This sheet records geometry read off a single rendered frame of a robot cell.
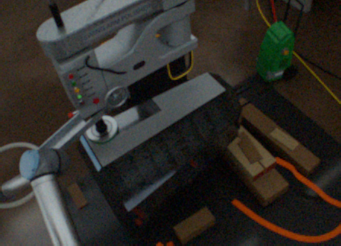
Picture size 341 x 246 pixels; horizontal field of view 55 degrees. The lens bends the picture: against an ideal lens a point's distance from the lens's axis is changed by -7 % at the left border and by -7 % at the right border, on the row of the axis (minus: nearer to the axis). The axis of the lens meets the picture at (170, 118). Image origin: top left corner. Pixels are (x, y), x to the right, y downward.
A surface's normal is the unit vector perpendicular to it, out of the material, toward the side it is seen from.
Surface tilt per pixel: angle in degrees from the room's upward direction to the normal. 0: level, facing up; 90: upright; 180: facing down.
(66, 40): 90
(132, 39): 40
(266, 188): 0
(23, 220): 0
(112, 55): 4
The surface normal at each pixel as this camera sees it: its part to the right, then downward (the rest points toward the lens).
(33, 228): -0.11, -0.62
